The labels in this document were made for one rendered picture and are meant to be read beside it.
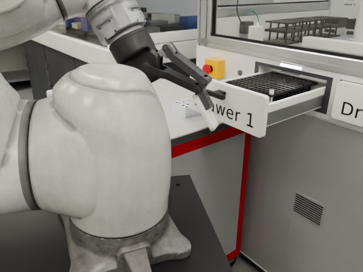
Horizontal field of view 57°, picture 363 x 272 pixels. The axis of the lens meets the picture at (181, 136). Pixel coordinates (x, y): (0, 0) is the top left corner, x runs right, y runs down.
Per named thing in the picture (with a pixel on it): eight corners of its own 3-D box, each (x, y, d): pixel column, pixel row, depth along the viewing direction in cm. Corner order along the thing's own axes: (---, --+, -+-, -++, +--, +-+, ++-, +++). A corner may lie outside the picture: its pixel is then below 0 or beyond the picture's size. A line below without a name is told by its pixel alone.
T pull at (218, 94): (222, 100, 88) (222, 95, 88) (203, 94, 93) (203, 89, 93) (232, 98, 90) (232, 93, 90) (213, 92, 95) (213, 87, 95)
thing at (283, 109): (261, 129, 87) (263, 107, 85) (196, 104, 106) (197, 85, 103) (342, 100, 109) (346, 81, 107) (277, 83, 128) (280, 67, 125)
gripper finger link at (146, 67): (150, 66, 62) (152, 59, 61) (205, 90, 59) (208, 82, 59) (140, 70, 59) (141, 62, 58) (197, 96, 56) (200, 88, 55)
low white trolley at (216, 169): (128, 346, 120) (109, 157, 89) (65, 247, 165) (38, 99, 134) (241, 270, 152) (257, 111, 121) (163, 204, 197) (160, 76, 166)
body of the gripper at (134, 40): (97, 50, 58) (124, 97, 60) (132, 25, 54) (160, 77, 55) (120, 44, 65) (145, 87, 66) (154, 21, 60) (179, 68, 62)
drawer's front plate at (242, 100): (261, 138, 86) (265, 97, 81) (189, 108, 107) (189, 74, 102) (265, 137, 87) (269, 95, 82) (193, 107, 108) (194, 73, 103)
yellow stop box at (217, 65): (215, 80, 130) (215, 61, 127) (202, 76, 135) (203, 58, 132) (224, 77, 133) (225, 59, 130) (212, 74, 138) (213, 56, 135)
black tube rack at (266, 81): (268, 117, 94) (271, 95, 92) (224, 101, 107) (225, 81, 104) (314, 102, 107) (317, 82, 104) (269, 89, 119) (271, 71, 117)
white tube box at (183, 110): (185, 118, 115) (185, 107, 113) (171, 111, 121) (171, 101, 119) (213, 110, 121) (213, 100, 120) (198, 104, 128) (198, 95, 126)
